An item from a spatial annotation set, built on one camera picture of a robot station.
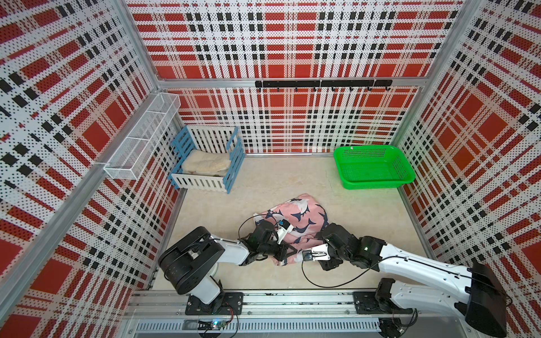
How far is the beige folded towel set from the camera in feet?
3.50

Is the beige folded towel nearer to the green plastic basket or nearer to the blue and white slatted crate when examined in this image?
the blue and white slatted crate

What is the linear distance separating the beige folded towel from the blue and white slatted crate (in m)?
0.02

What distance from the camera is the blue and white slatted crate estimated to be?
103cm

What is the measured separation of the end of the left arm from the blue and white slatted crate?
37 cm

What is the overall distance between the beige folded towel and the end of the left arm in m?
0.44

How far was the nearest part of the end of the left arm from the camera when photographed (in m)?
0.69

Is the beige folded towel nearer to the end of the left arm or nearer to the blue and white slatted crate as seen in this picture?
the blue and white slatted crate
